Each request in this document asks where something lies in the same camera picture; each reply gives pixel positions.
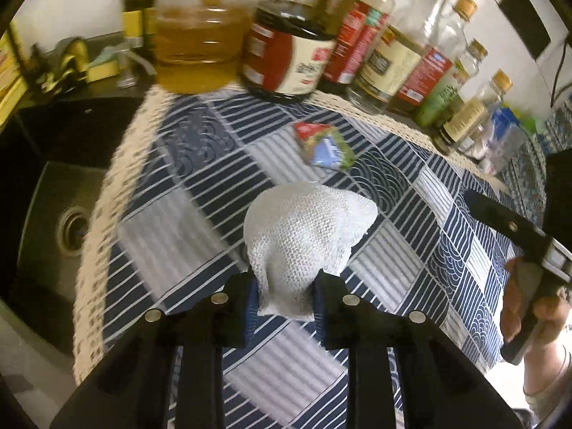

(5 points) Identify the red label sauce bottle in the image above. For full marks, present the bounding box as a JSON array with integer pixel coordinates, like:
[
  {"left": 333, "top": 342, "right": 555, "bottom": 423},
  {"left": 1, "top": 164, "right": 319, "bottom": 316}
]
[{"left": 319, "top": 0, "right": 394, "bottom": 97}]

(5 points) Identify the yellow sponge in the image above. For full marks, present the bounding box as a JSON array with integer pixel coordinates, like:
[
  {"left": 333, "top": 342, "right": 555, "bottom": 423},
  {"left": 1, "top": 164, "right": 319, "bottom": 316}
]
[{"left": 87, "top": 51, "right": 121, "bottom": 83}]

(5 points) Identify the black cable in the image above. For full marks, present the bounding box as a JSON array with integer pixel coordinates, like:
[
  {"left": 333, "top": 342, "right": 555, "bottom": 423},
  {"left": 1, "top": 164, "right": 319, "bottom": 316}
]
[{"left": 551, "top": 38, "right": 572, "bottom": 108}]

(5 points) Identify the person's right forearm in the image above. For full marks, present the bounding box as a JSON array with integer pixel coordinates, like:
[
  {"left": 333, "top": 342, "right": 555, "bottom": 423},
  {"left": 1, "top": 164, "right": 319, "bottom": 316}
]
[{"left": 521, "top": 340, "right": 572, "bottom": 421}]

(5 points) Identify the colourful snack wrapper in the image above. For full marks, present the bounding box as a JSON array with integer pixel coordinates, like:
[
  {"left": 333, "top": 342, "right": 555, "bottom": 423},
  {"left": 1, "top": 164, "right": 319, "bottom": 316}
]
[{"left": 292, "top": 122, "right": 356, "bottom": 171}]

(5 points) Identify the yellow black scrub cloth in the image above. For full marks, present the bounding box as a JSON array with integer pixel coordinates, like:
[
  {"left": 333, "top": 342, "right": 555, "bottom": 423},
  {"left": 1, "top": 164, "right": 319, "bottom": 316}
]
[{"left": 36, "top": 38, "right": 90, "bottom": 94}]

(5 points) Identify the green label glass bottle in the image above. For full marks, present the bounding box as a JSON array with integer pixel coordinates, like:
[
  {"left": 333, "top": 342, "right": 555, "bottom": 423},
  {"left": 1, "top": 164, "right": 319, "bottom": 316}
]
[{"left": 413, "top": 0, "right": 478, "bottom": 128}]

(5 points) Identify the gold cap tan label bottle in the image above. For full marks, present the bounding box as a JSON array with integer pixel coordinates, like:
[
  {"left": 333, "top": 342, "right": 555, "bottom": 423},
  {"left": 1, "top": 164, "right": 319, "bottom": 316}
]
[{"left": 433, "top": 70, "right": 513, "bottom": 155}]

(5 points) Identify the black wall box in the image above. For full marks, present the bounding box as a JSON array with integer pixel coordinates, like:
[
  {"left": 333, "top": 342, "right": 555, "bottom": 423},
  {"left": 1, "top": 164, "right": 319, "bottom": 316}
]
[{"left": 498, "top": 0, "right": 551, "bottom": 61}]

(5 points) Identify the yellow dish soap bottle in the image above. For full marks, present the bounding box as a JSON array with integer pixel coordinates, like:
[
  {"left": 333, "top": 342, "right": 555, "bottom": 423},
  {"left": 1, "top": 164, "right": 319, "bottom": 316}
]
[{"left": 123, "top": 0, "right": 157, "bottom": 50}]

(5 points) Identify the small gold cap glass bottle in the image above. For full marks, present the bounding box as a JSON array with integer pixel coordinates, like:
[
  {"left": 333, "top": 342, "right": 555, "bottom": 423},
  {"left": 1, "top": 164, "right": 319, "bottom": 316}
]
[{"left": 451, "top": 39, "right": 489, "bottom": 103}]

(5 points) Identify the metal faucet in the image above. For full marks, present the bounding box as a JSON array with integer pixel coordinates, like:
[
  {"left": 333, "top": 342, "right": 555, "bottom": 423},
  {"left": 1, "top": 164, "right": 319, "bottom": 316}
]
[{"left": 116, "top": 42, "right": 155, "bottom": 90}]

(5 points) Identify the blue white patterned tablecloth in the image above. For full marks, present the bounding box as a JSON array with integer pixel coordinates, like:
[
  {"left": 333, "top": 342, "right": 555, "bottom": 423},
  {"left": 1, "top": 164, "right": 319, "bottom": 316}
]
[{"left": 74, "top": 83, "right": 548, "bottom": 429}]

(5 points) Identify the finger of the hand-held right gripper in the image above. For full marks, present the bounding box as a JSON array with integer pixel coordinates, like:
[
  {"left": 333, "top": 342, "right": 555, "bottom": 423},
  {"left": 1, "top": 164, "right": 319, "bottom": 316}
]
[{"left": 464, "top": 190, "right": 552, "bottom": 251}]

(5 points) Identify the dark soy sauce jug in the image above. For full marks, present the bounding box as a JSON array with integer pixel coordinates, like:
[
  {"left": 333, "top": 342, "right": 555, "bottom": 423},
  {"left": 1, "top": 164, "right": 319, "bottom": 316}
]
[{"left": 241, "top": 0, "right": 365, "bottom": 103}]

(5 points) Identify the green packet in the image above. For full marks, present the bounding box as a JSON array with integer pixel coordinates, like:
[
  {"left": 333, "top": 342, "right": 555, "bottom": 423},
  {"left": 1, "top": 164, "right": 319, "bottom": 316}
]
[{"left": 514, "top": 114, "right": 543, "bottom": 137}]

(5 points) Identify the large cooking oil bottle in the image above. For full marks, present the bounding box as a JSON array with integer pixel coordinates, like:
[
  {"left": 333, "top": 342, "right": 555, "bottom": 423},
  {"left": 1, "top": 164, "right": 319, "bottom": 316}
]
[{"left": 154, "top": 0, "right": 253, "bottom": 94}]

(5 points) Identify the yellow cap clear bottle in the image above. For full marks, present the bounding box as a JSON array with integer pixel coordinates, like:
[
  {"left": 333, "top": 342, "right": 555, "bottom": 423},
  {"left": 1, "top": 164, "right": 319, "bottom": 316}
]
[{"left": 389, "top": 0, "right": 457, "bottom": 117}]

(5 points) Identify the blue label plastic water bottle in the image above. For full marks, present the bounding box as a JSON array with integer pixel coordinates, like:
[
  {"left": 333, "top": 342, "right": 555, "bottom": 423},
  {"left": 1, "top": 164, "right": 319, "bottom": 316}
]
[{"left": 469, "top": 105, "right": 526, "bottom": 175}]

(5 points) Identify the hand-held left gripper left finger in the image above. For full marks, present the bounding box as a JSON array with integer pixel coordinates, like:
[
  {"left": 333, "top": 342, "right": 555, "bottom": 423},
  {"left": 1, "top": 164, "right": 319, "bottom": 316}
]
[{"left": 49, "top": 272, "right": 261, "bottom": 429}]

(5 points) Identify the dark kitchen sink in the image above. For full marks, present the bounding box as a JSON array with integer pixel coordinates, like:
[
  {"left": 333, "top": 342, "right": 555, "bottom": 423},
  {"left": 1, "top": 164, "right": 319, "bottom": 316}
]
[{"left": 0, "top": 94, "right": 153, "bottom": 358}]

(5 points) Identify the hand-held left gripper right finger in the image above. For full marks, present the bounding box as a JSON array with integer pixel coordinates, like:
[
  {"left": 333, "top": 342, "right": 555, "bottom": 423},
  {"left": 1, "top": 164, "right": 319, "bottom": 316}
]
[{"left": 312, "top": 272, "right": 523, "bottom": 429}]

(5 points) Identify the tan label clear bottle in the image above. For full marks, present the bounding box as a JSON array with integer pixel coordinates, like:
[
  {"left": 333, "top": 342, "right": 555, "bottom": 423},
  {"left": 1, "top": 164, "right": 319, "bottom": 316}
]
[{"left": 346, "top": 0, "right": 425, "bottom": 114}]

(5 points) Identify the white knitted cloth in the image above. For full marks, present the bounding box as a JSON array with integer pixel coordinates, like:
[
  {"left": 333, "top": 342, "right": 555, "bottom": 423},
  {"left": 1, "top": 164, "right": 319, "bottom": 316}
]
[{"left": 243, "top": 182, "right": 378, "bottom": 321}]

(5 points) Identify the blue ornate patterned cloth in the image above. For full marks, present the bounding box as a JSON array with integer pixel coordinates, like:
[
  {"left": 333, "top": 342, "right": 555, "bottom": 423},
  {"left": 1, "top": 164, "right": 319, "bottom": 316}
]
[{"left": 496, "top": 98, "right": 572, "bottom": 228}]

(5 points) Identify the person's right hand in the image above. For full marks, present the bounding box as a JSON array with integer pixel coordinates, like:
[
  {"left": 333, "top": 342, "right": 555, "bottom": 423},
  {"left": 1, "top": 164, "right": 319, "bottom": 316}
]
[{"left": 499, "top": 255, "right": 569, "bottom": 355}]

